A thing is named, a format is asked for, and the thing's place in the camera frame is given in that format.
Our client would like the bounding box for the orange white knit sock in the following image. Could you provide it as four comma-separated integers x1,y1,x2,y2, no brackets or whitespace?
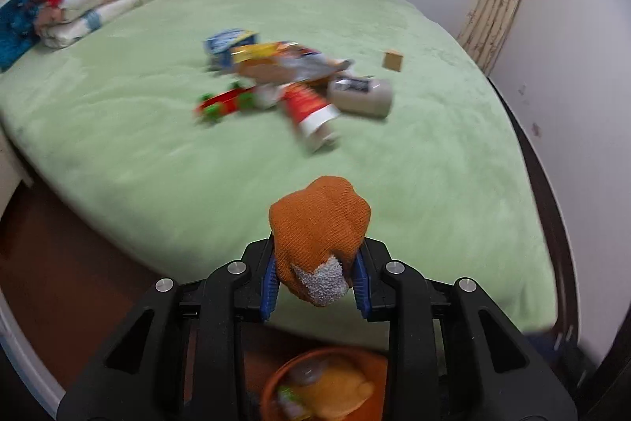
269,176,371,307

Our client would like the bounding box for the light blue plastic cup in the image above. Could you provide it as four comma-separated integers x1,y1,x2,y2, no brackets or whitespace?
289,358,327,387

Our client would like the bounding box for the yellow orange cloth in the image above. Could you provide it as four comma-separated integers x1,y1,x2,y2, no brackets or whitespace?
293,360,375,420

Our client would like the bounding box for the green yellow snack wrapper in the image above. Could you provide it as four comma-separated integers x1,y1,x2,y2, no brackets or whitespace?
277,386,311,421

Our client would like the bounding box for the orange plastic trash bucket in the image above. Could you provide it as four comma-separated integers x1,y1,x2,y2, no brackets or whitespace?
260,347,387,420

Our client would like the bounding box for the beige paper cup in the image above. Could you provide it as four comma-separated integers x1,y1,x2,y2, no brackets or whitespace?
327,76,394,119

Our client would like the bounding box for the red white paper cup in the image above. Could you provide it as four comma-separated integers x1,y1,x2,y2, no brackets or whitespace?
280,82,340,152

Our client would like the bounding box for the green bed blanket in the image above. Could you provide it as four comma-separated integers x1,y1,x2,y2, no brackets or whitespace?
1,0,557,332

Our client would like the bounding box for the red green candy wrapper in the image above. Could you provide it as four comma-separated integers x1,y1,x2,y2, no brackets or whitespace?
195,82,254,123

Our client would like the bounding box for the silver crumpled wrapper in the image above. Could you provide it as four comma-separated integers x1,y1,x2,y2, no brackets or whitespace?
280,52,354,82

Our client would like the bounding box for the small brown cardboard box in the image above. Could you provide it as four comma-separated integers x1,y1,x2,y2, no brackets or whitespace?
382,50,403,73

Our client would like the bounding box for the brown yellow snack bag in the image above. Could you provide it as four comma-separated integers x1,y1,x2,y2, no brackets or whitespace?
230,42,314,84

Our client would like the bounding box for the blue white snack bag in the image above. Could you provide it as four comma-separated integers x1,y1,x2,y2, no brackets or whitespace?
203,29,258,71

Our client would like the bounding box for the white blue folded quilt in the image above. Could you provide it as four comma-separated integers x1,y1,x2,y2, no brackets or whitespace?
41,0,153,49

